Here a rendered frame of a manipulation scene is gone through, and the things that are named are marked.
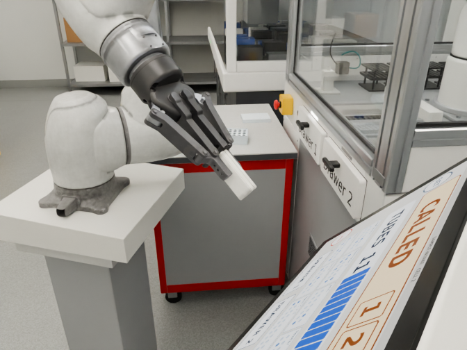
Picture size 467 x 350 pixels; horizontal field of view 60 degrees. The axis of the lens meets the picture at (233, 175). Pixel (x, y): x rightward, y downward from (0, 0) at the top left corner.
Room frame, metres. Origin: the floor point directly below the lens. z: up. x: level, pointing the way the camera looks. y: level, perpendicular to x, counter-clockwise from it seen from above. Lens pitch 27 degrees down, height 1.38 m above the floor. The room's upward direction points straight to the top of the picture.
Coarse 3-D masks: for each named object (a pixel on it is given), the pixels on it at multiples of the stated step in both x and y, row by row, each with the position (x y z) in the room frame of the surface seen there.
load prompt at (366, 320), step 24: (432, 192) 0.41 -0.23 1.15; (432, 216) 0.33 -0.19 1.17; (408, 240) 0.31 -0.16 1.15; (384, 264) 0.29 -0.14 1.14; (408, 264) 0.26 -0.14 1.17; (384, 288) 0.24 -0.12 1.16; (360, 312) 0.23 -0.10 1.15; (384, 312) 0.21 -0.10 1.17; (336, 336) 0.21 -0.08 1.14; (360, 336) 0.19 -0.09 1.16
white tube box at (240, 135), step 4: (228, 128) 1.57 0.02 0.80; (232, 128) 1.56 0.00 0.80; (236, 128) 1.56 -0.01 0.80; (240, 128) 1.56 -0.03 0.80; (244, 128) 1.56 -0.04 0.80; (232, 132) 1.53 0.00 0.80; (236, 132) 1.53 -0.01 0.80; (240, 132) 1.53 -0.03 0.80; (244, 132) 1.54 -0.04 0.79; (232, 136) 1.48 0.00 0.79; (236, 136) 1.48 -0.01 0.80; (240, 136) 1.48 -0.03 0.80; (244, 136) 1.48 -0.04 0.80; (236, 140) 1.48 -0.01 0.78; (240, 140) 1.48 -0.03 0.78; (244, 140) 1.48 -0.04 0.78; (244, 144) 1.48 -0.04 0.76
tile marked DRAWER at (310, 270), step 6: (330, 252) 0.46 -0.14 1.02; (318, 258) 0.48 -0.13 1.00; (324, 258) 0.45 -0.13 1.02; (312, 264) 0.47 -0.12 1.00; (318, 264) 0.45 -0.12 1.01; (306, 270) 0.46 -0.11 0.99; (312, 270) 0.44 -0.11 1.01; (300, 276) 0.45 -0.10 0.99; (306, 276) 0.42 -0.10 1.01; (294, 282) 0.44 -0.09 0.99; (300, 282) 0.42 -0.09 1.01; (288, 288) 0.43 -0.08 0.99; (294, 288) 0.41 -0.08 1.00
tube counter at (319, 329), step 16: (368, 256) 0.34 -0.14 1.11; (352, 272) 0.32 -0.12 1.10; (368, 272) 0.30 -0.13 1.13; (336, 288) 0.31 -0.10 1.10; (352, 288) 0.28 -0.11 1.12; (336, 304) 0.27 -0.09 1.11; (320, 320) 0.26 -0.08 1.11; (336, 320) 0.24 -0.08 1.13; (304, 336) 0.25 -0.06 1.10; (320, 336) 0.23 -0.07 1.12
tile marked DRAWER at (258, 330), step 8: (280, 304) 0.38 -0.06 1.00; (272, 312) 0.37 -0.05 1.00; (280, 312) 0.35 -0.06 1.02; (264, 320) 0.36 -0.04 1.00; (272, 320) 0.34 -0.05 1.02; (256, 328) 0.35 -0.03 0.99; (264, 328) 0.33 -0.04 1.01; (248, 336) 0.34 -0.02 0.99; (256, 336) 0.32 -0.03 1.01; (240, 344) 0.33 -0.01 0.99; (248, 344) 0.32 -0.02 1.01
